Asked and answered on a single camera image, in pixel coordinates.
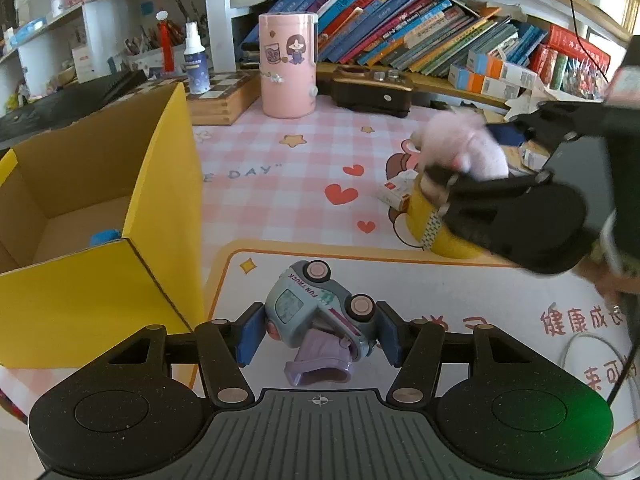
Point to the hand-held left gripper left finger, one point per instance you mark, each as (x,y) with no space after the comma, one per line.
(250,335)

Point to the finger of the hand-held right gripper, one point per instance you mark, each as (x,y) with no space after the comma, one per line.
(575,117)
(480,185)

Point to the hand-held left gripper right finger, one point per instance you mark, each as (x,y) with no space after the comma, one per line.
(390,335)

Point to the pink plush toy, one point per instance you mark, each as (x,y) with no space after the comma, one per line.
(465,135)

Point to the yellow tape roll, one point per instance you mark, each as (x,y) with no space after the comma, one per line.
(450,247)

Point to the grey toy truck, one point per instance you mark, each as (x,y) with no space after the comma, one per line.
(320,300)

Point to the small blue toy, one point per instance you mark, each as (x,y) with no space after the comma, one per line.
(105,237)

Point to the yellow cardboard box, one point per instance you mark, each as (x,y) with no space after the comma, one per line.
(75,290)

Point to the pink checked desktop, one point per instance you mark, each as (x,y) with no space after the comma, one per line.
(310,170)

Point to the person's right hand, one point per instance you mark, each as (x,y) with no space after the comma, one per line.
(612,285)

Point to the stack of papers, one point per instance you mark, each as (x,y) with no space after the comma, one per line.
(525,105)

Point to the red printed box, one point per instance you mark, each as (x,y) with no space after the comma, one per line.
(570,55)

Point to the small white red box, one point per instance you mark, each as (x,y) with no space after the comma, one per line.
(395,192)

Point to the orange white carton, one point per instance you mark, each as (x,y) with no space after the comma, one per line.
(480,82)
(505,67)

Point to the white printed desk mat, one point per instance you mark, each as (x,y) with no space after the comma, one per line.
(500,300)

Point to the dark brown radio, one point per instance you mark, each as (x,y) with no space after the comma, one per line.
(372,92)

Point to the row of colourful books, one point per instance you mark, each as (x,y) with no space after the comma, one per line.
(390,25)

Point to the pink cylinder container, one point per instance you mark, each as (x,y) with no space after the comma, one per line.
(287,85)

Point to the wooden chessboard box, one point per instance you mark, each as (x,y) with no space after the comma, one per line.
(225,100)

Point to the white spray bottle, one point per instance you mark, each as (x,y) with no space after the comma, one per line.
(196,67)

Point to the black electronic keyboard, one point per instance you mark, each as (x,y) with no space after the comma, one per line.
(65,105)

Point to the red tube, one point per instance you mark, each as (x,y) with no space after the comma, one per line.
(166,50)

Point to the pen holder with brushes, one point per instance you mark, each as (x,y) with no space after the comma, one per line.
(142,52)

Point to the white wooden bookshelf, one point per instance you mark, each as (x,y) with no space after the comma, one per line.
(217,10)

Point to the white box red label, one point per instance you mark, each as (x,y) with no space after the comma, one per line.
(84,64)

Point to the white cubby shelf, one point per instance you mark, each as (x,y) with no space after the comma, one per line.
(100,25)

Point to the light blue tissue pack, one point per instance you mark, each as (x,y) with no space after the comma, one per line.
(29,30)

